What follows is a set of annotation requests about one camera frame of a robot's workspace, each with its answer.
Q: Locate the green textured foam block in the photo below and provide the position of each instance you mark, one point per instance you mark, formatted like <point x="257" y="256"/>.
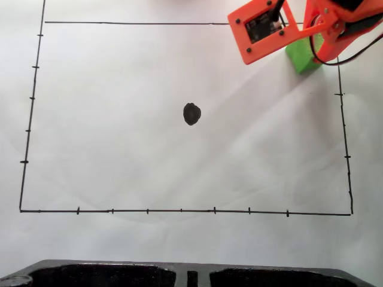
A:
<point x="302" y="58"/>

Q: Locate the white paper sheet with lines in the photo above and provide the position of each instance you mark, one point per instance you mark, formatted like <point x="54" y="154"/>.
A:
<point x="119" y="149"/>

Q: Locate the black metal clamp frame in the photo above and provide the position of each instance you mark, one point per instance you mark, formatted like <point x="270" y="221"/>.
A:
<point x="191" y="275"/>

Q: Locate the orange camera mount plate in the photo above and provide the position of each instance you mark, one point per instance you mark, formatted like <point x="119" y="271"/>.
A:
<point x="263" y="33"/>

